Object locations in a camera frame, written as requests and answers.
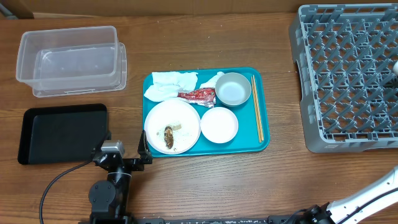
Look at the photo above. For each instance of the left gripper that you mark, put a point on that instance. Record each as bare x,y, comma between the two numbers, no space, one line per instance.
145,154

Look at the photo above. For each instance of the large white napkin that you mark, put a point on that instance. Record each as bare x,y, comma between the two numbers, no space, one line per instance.
169,84

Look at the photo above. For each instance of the red snack wrapper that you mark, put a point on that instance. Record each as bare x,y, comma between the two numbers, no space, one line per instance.
204,97

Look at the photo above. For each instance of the small white napkin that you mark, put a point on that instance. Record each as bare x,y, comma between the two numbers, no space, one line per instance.
211,83

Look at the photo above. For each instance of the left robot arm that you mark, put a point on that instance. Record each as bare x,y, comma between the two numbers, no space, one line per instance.
109,197

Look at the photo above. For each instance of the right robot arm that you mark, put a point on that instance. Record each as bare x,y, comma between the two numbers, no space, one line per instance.
351,210

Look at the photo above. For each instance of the grey dishwasher rack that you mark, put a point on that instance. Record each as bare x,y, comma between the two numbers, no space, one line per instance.
345,54

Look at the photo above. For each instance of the brown food scrap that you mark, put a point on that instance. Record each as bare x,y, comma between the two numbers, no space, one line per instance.
168,137

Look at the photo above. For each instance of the large white plate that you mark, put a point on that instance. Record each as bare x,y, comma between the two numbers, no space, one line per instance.
184,120

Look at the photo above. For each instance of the teal serving tray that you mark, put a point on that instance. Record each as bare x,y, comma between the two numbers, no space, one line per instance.
246,139

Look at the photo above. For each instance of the small white bowl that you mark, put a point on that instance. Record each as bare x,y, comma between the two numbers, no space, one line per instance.
219,125

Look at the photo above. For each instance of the black plastic tray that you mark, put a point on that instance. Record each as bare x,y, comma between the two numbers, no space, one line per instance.
62,133

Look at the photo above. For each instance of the grey bowl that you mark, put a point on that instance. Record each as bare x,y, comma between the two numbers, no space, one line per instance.
233,89

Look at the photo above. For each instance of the clear plastic container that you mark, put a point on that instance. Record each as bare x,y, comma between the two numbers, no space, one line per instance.
70,59

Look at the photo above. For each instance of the left wooden chopstick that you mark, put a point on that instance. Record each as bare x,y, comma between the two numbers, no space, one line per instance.
254,95

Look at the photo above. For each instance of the wooden chopstick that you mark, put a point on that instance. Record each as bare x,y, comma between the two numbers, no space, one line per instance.
254,95
259,111

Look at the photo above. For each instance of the right wooden chopstick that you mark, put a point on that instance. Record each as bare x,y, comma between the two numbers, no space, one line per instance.
259,111

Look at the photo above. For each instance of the white item in rack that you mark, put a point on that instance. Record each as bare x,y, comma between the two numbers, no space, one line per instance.
395,68

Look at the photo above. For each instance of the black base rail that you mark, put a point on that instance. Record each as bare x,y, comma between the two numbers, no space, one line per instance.
273,219

